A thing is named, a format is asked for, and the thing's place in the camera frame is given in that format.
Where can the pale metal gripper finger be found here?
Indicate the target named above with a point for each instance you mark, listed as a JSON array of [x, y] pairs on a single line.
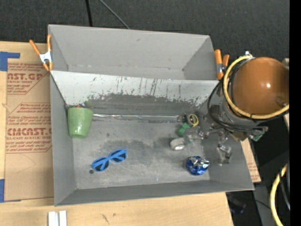
[[221, 156], [228, 155]]

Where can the blue crushed shiny can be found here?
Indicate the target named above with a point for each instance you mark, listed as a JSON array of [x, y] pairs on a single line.
[[194, 167]]

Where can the clear plastic thing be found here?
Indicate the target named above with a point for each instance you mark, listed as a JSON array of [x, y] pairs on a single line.
[[193, 137]]

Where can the green block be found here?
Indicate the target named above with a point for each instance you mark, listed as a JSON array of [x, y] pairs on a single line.
[[183, 129]]

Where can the white tape roll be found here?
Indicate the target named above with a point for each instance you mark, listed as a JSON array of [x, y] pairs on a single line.
[[176, 144]]

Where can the grey metal bin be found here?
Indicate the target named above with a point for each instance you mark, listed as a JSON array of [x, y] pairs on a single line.
[[141, 163]]

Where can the blue sunglasses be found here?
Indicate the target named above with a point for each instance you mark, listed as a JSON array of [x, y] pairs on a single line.
[[117, 155]]

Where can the green plastic cup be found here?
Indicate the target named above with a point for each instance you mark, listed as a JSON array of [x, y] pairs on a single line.
[[79, 122]]

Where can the brown cardboard board, red print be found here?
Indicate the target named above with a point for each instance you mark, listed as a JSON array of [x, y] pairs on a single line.
[[26, 163]]

